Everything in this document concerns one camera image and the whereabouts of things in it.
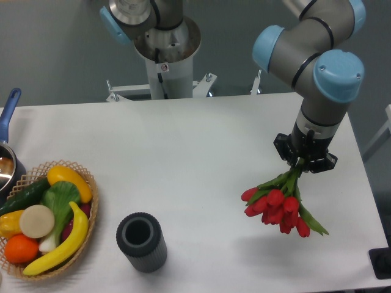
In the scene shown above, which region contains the dark grey ribbed vase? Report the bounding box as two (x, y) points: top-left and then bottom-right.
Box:
(116, 212), (167, 273)

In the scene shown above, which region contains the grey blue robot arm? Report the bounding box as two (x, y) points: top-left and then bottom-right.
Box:
(252, 1), (366, 173)

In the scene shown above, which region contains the green bok choy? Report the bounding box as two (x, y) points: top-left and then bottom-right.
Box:
(39, 181), (81, 254)

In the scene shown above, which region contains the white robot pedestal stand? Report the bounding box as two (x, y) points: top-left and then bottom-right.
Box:
(105, 16), (265, 103)

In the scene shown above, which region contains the dark red vegetable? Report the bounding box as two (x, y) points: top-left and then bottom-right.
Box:
(61, 201), (92, 242)

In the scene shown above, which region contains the second grey blue robot arm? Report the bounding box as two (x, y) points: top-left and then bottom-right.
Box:
(100, 0), (184, 45)

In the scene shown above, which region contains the orange fruit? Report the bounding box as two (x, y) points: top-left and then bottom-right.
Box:
(4, 234), (38, 264)

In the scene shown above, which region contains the green cucumber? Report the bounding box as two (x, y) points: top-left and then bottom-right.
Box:
(1, 177), (50, 215)

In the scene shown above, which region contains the blue handled saucepan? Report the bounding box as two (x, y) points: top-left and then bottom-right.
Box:
(1, 88), (26, 205)

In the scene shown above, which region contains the red tulip bouquet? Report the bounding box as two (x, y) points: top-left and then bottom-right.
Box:
(241, 159), (329, 238)

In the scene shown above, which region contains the black device at table edge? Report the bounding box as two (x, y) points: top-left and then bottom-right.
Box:
(368, 247), (390, 280)

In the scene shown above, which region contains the beige round disc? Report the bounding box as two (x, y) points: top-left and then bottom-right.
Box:
(19, 204), (55, 239)

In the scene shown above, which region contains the yellow bell pepper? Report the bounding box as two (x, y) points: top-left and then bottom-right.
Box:
(0, 210), (24, 239)

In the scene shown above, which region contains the woven wicker basket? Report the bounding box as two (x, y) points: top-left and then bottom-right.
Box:
(1, 159), (98, 281)

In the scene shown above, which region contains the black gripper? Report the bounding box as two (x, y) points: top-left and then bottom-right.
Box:
(273, 129), (338, 173)

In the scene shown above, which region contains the white frame at right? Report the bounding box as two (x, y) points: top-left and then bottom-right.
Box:
(362, 105), (390, 163)

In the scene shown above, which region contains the yellow banana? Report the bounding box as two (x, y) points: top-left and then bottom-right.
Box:
(23, 201), (89, 277)

